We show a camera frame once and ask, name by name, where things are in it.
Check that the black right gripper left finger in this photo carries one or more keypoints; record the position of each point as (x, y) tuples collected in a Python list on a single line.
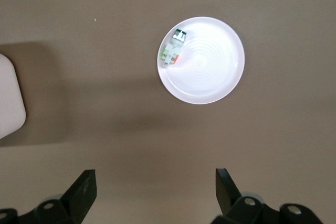
[(71, 203)]

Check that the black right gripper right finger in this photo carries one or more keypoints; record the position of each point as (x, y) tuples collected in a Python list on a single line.
[(236, 208)]

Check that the white lidded storage box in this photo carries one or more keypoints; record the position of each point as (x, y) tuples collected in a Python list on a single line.
[(10, 98)]

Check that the pink round plate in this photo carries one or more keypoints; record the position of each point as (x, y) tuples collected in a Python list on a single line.
[(210, 72)]

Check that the green white switch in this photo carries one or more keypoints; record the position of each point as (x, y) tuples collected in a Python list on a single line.
[(172, 49)]

